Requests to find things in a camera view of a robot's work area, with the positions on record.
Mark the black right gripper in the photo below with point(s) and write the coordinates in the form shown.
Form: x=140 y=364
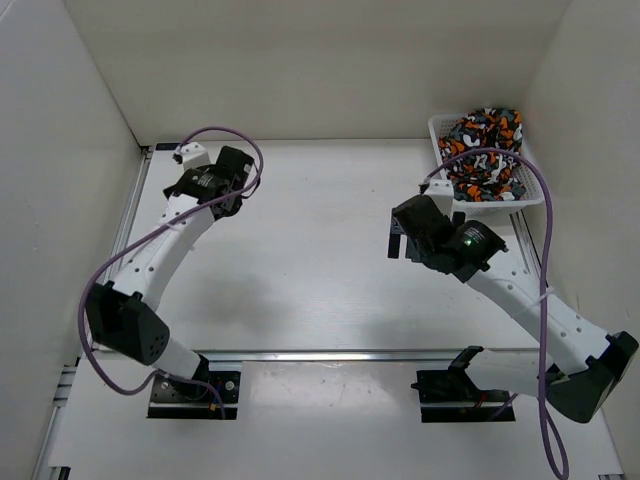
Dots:
x=394 y=248

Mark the orange camouflage shorts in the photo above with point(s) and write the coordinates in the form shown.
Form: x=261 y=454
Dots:
x=485 y=138

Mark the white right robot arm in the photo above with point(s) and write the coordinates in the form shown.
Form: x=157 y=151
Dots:
x=578 y=364

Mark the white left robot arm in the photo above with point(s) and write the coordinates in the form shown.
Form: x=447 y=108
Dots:
x=121 y=313

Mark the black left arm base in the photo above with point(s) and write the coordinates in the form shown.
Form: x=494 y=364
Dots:
x=173 y=400

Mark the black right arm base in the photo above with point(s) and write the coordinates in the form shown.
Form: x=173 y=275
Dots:
x=450 y=396

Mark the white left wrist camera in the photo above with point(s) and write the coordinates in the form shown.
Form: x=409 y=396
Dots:
x=192 y=156

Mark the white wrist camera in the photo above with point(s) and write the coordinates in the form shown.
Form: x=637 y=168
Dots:
x=192 y=156
x=442 y=193

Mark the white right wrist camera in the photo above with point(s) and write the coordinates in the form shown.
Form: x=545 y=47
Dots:
x=442 y=193

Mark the aluminium table rail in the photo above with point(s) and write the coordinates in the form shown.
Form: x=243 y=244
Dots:
x=406 y=355

